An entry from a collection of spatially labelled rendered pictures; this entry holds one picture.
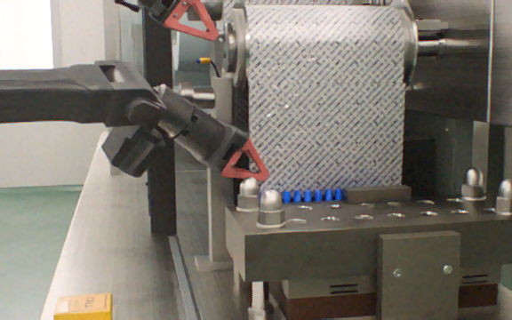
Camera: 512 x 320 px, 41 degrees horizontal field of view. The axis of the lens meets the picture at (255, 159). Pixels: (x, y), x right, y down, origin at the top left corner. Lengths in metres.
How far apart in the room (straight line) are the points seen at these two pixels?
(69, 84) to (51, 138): 5.78
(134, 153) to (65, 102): 0.14
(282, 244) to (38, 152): 5.88
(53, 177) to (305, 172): 5.73
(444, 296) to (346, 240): 0.14
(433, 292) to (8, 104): 0.55
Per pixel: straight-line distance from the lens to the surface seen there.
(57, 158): 6.63
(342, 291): 0.87
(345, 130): 1.02
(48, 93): 0.82
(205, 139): 0.93
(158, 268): 1.12
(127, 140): 0.92
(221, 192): 1.08
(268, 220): 0.83
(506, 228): 0.92
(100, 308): 0.90
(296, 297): 0.85
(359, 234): 0.84
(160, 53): 1.30
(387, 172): 1.05
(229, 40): 1.00
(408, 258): 0.85
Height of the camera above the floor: 1.24
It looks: 9 degrees down
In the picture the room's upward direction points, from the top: 1 degrees counter-clockwise
